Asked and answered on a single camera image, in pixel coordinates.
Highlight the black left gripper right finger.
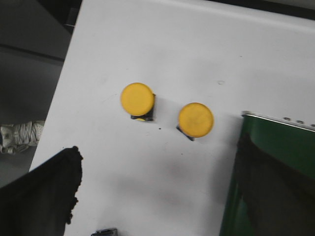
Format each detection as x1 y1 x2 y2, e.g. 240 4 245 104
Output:
234 134 315 236

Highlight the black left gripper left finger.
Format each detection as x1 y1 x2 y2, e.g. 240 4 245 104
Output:
0 147 83 236

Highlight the green conveyor belt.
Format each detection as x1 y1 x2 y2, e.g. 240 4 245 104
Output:
220 116 315 236

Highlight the push button bottom left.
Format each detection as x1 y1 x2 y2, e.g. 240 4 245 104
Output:
91 228 118 236

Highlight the yellow push button centre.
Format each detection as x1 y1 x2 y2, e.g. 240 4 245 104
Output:
176 102 215 141

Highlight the yellow push button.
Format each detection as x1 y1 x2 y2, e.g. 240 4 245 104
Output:
176 102 215 141
120 83 155 121

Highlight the yellow push button top left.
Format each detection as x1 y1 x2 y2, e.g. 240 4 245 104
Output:
120 83 155 121

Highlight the grey side cabinet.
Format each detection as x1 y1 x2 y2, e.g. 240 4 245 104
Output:
0 0 83 61

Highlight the aluminium conveyor frame rail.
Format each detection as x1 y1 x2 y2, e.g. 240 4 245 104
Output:
241 111 315 132

